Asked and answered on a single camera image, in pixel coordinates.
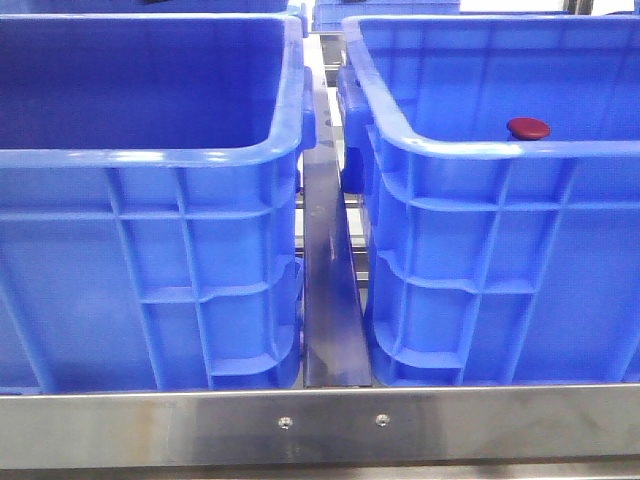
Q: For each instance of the red mushroom push button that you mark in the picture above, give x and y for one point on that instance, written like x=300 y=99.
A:
x=528 y=129

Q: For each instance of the blue plastic crate right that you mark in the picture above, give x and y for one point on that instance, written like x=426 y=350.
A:
x=495 y=261

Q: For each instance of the blue plastic crate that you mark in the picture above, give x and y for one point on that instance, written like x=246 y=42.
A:
x=495 y=261
x=148 y=197

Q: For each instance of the blue plastic crate left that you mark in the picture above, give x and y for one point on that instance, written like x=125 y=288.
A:
x=148 y=197

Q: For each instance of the blue crate rear right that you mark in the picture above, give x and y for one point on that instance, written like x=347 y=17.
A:
x=328 y=15

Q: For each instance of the blue crate rear left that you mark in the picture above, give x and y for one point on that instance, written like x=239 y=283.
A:
x=291 y=8

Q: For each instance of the stainless steel front rail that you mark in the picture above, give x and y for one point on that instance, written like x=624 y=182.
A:
x=319 y=426

